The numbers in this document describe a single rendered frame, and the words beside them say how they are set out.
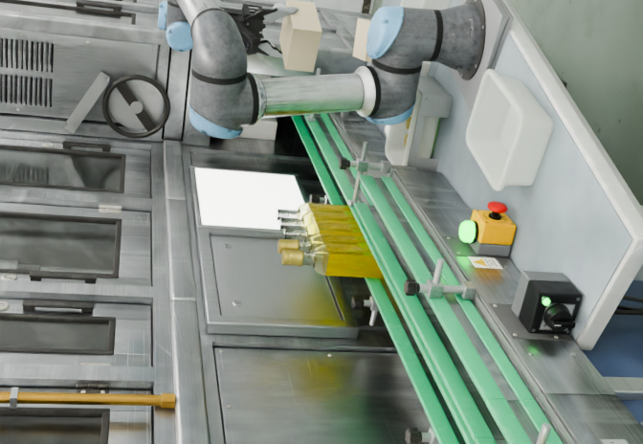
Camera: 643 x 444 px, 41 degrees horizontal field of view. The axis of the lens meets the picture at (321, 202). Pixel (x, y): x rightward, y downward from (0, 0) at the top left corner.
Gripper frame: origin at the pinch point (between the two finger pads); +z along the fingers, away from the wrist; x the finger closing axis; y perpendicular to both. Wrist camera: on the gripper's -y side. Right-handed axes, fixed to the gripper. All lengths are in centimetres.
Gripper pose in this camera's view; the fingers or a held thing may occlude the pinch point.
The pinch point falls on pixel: (294, 34)
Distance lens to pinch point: 233.2
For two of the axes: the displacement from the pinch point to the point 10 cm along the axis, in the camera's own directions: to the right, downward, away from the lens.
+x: -2.0, 7.6, 6.1
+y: -1.2, -6.4, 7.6
